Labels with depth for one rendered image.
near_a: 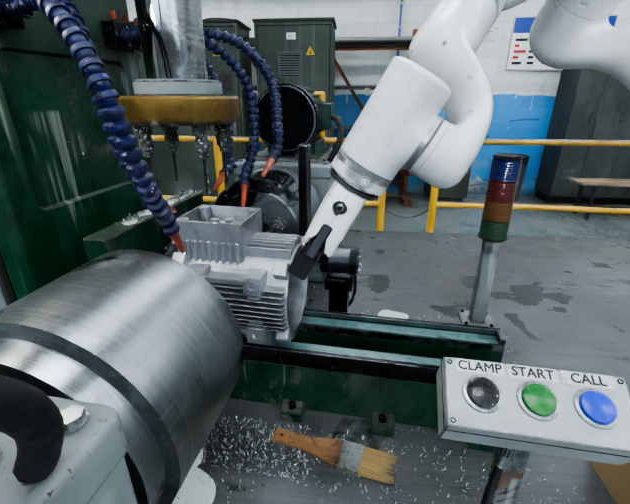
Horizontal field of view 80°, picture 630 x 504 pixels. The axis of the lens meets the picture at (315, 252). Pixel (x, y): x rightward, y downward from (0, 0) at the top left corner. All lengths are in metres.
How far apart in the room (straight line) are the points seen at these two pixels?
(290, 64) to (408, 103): 3.31
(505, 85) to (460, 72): 5.38
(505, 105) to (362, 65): 2.00
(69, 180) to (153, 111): 0.23
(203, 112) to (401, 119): 0.28
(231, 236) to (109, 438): 0.41
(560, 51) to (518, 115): 5.21
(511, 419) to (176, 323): 0.33
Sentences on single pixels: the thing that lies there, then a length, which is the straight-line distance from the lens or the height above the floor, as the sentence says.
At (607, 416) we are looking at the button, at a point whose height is 1.07.
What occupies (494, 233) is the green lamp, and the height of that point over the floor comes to 1.05.
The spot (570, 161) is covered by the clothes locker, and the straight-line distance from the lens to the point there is 5.91.
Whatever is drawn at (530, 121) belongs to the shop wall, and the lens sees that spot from 6.12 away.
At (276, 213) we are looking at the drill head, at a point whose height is 1.09.
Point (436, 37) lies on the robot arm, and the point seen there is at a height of 1.41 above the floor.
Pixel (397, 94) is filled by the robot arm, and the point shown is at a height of 1.34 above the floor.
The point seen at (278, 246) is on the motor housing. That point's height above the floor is 1.10.
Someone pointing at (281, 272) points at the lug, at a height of 1.08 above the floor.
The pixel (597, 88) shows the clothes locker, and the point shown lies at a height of 1.42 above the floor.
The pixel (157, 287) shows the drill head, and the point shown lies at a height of 1.15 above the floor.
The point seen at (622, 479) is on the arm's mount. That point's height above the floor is 0.84.
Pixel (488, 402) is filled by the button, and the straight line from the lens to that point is 0.41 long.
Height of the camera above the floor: 1.33
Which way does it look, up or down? 23 degrees down
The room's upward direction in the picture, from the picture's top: straight up
